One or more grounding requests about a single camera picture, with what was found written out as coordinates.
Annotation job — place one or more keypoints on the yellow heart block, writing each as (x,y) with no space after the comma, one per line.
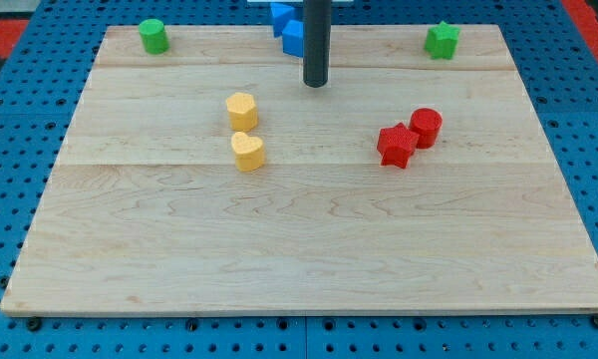
(249,152)

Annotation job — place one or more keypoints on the yellow pentagon block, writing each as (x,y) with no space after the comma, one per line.
(242,112)

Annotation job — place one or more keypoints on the wooden board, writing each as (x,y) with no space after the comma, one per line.
(146,215)

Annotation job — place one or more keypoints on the red star block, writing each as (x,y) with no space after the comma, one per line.
(396,145)

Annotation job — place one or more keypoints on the red cylinder block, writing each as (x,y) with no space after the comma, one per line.
(427,124)

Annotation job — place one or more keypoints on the blue cube block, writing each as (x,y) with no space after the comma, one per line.
(292,38)

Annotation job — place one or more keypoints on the blue triangle block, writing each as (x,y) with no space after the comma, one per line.
(285,20)

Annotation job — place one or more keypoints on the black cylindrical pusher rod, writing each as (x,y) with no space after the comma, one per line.
(316,42)

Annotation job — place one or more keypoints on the green star block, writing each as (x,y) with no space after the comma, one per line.
(441,40)

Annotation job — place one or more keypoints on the green cylinder block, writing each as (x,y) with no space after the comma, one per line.
(153,36)

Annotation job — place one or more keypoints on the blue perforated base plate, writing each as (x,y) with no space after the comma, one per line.
(42,81)

